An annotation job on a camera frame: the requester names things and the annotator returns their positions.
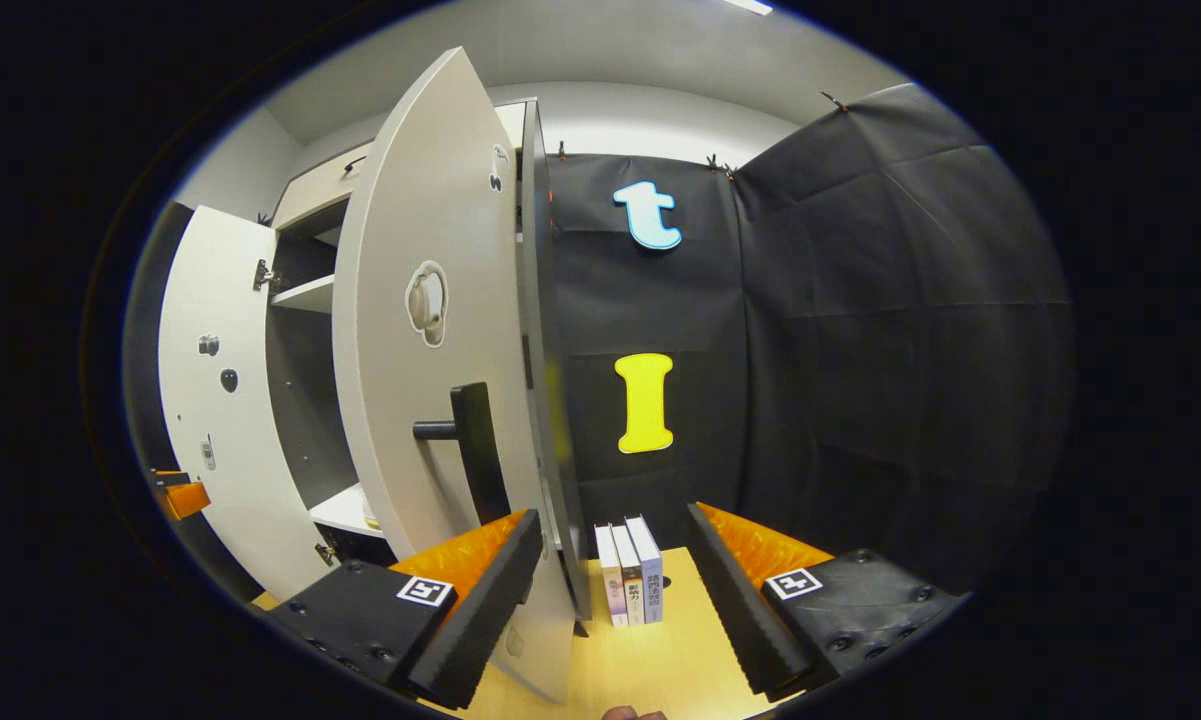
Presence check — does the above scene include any white grey shoe cabinet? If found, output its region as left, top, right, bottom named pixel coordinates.
left=157, top=47, right=591, bottom=704

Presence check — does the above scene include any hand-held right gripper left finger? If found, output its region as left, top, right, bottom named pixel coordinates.
left=263, top=508, right=546, bottom=711

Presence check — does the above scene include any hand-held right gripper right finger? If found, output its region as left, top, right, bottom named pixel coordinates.
left=684, top=502, right=968, bottom=701

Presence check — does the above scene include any white cabinet door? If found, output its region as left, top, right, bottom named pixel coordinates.
left=157, top=205, right=336, bottom=601
left=332, top=47, right=586, bottom=704

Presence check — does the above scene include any lilac book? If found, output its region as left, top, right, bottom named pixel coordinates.
left=625, top=515, right=664, bottom=624

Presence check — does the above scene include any white purple book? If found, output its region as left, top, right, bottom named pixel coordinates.
left=595, top=525, right=629, bottom=628

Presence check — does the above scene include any black door handle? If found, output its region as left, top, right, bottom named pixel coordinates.
left=413, top=382, right=511, bottom=526

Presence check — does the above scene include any white cabinet drawer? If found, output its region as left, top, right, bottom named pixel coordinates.
left=272, top=100, right=526, bottom=233

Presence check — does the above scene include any black backdrop cloth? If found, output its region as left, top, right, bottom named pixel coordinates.
left=125, top=83, right=1076, bottom=601

